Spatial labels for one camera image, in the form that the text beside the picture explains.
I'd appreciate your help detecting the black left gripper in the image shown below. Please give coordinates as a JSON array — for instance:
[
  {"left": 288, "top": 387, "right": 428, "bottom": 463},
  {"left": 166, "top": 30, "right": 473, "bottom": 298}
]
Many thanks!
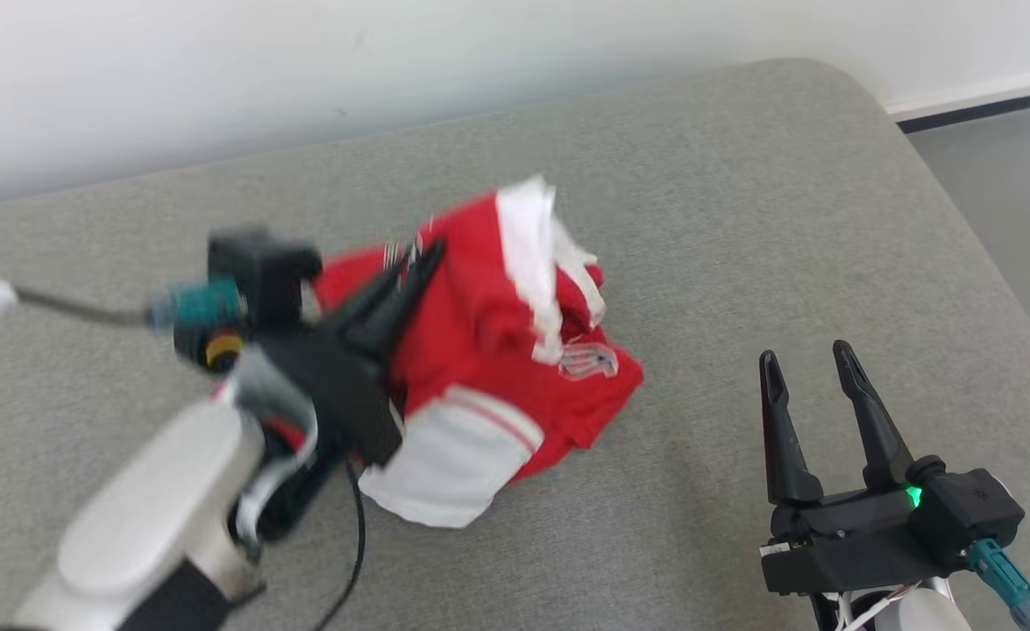
[{"left": 252, "top": 244, "right": 445, "bottom": 467}]

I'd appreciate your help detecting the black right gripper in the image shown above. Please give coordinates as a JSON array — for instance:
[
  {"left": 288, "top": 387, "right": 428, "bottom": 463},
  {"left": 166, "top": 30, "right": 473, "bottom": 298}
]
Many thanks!
[{"left": 758, "top": 340, "right": 954, "bottom": 597}]

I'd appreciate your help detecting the red white basketball jersey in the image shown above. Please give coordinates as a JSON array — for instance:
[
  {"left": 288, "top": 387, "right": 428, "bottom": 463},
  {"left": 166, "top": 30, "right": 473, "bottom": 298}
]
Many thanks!
[{"left": 313, "top": 175, "right": 647, "bottom": 531}]

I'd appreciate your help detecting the black connector with yellow ring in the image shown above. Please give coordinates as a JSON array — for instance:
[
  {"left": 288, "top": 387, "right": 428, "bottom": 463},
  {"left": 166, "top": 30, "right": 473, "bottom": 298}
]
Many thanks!
[{"left": 174, "top": 329, "right": 245, "bottom": 374}]

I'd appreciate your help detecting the black cable with teal plug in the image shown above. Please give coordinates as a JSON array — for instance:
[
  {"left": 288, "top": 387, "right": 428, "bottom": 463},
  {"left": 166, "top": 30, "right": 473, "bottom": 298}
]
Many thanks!
[
  {"left": 966, "top": 539, "right": 1030, "bottom": 631},
  {"left": 11, "top": 279, "right": 248, "bottom": 332}
]

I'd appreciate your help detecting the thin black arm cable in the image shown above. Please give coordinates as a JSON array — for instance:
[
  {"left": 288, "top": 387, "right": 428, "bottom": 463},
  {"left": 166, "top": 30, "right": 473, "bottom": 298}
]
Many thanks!
[{"left": 313, "top": 464, "right": 368, "bottom": 631}]

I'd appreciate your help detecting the white and black wall baseboard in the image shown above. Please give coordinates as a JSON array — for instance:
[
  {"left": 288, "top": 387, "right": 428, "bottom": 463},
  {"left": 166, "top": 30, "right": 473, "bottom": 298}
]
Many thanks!
[{"left": 887, "top": 83, "right": 1030, "bottom": 134}]

